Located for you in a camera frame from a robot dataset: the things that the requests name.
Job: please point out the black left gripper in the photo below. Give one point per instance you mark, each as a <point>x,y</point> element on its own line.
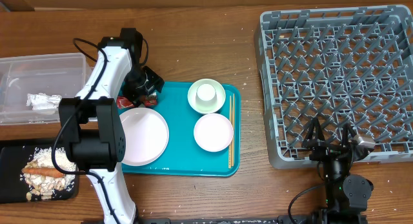
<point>155,82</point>

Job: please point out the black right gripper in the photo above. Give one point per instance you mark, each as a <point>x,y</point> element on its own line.
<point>324,149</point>

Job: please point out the red snack wrapper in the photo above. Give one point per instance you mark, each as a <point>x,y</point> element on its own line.
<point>144,101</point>

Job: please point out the large white plate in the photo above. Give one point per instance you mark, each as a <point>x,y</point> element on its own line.
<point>146,134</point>

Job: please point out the white tissue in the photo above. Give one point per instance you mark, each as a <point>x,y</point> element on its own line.
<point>42,101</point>

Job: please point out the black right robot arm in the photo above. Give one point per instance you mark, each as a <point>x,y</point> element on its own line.
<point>347,194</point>

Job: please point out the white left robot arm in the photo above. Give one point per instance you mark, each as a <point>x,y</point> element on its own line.
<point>91,130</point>

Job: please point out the grey dishwasher rack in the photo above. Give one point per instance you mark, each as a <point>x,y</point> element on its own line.
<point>343,66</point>

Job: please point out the black waste tray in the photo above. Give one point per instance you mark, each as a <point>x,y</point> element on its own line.
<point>15,154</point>

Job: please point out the white cup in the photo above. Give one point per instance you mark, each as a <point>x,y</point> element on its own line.
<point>205,94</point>

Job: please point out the white saucer bowl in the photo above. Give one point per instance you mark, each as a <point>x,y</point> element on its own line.
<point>211,107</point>

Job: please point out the teal plastic tray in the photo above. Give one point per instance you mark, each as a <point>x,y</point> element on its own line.
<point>182,156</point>

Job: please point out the small white plate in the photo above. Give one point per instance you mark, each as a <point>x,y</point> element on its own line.
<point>213,132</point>

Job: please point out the wooden chopstick right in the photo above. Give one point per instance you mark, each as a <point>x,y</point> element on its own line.
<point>233,125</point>

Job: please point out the wooden chopstick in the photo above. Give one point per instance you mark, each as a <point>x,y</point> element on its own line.
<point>233,125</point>
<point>229,156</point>

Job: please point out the wooden chopstick left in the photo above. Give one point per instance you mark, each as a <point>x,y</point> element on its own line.
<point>229,156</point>

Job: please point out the clear plastic storage bin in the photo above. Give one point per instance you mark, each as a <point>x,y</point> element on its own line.
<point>51,74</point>

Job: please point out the food scraps pile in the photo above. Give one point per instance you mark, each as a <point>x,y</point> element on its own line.
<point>42,187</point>

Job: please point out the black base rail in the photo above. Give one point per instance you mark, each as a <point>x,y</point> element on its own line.
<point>278,220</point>

